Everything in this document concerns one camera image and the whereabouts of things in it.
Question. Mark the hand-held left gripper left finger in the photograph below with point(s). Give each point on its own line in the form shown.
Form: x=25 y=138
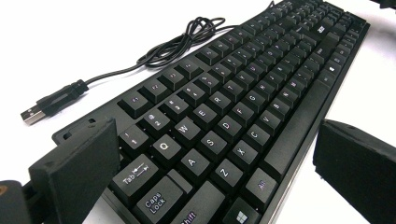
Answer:
x=77 y=168

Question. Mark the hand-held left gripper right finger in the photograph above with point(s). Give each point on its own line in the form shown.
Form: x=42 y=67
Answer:
x=358 y=161

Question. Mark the black computer keyboard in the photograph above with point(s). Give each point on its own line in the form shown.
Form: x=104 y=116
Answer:
x=218 y=102

